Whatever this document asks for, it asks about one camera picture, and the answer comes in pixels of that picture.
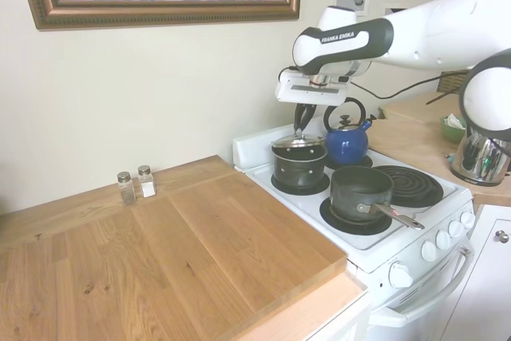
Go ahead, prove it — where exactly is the green bowl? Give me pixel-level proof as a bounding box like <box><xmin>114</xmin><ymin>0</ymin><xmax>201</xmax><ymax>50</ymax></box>
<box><xmin>439</xmin><ymin>113</ymin><xmax>469</xmax><ymax>144</ymax></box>

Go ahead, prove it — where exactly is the grey saucepan with metal handle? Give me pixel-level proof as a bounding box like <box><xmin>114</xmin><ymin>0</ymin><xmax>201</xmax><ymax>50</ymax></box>
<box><xmin>329</xmin><ymin>165</ymin><xmax>426</xmax><ymax>232</ymax></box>

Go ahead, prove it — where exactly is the white oven door handle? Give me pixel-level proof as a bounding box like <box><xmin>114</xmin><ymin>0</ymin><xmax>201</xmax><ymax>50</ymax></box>
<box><xmin>369</xmin><ymin>242</ymin><xmax>474</xmax><ymax>328</ymax></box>

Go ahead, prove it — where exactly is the blue kettle with black handle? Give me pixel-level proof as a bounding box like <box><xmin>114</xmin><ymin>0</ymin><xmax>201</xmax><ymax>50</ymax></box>
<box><xmin>323</xmin><ymin>97</ymin><xmax>377</xmax><ymax>167</ymax></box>

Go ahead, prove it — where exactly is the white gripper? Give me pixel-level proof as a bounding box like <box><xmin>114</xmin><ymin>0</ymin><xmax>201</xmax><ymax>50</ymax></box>
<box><xmin>275</xmin><ymin>68</ymin><xmax>352</xmax><ymax>134</ymax></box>

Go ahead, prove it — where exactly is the white stove knob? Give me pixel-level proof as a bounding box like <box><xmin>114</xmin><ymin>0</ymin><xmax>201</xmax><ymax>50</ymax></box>
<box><xmin>388</xmin><ymin>261</ymin><xmax>414</xmax><ymax>289</ymax></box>
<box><xmin>434</xmin><ymin>229</ymin><xmax>453</xmax><ymax>251</ymax></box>
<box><xmin>447</xmin><ymin>219</ymin><xmax>465</xmax><ymax>239</ymax></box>
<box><xmin>459</xmin><ymin>210</ymin><xmax>477</xmax><ymax>231</ymax></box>
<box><xmin>420</xmin><ymin>240</ymin><xmax>441</xmax><ymax>263</ymax></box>

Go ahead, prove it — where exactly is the glass pot lid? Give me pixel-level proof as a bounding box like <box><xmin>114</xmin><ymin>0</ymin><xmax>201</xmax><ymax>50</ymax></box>
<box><xmin>271</xmin><ymin>128</ymin><xmax>326</xmax><ymax>151</ymax></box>

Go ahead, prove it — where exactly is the glass salt shaker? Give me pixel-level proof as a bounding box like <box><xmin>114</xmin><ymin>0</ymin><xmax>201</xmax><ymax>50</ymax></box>
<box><xmin>137</xmin><ymin>165</ymin><xmax>157</xmax><ymax>199</ymax></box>

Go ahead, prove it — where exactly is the black coil burner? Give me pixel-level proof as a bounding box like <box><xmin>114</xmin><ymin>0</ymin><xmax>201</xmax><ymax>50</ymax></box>
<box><xmin>323</xmin><ymin>153</ymin><xmax>374</xmax><ymax>171</ymax></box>
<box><xmin>372</xmin><ymin>164</ymin><xmax>445</xmax><ymax>208</ymax></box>
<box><xmin>319</xmin><ymin>196</ymin><xmax>394</xmax><ymax>236</ymax></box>
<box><xmin>271</xmin><ymin>172</ymin><xmax>332</xmax><ymax>196</ymax></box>

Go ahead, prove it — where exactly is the white cabinet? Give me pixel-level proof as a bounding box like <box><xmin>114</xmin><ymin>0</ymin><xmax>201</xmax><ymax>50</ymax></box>
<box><xmin>430</xmin><ymin>203</ymin><xmax>511</xmax><ymax>341</ymax></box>

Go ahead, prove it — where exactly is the black cable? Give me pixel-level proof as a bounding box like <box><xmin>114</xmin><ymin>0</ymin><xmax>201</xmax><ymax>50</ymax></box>
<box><xmin>349</xmin><ymin>70</ymin><xmax>469</xmax><ymax>100</ymax></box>

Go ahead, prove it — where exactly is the large wooden board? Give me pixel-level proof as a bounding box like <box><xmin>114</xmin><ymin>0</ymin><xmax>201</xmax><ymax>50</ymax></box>
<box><xmin>0</xmin><ymin>172</ymin><xmax>349</xmax><ymax>341</ymax></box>

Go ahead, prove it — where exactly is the stainless steel electric kettle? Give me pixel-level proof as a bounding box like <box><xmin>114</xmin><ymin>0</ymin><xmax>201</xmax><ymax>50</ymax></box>
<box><xmin>450</xmin><ymin>124</ymin><xmax>511</xmax><ymax>188</ymax></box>

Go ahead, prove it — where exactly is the white electric stove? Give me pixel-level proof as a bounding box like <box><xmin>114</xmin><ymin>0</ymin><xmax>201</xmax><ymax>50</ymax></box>
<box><xmin>232</xmin><ymin>117</ymin><xmax>477</xmax><ymax>341</ymax></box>

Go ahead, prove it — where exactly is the glass pepper shaker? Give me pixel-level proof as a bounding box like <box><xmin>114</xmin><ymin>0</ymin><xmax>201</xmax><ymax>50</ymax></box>
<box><xmin>116</xmin><ymin>171</ymin><xmax>138</xmax><ymax>207</ymax></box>

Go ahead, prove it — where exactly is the black cooking pot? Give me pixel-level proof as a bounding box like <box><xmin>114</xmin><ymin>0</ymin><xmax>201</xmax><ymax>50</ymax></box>
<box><xmin>272</xmin><ymin>143</ymin><xmax>329</xmax><ymax>189</ymax></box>

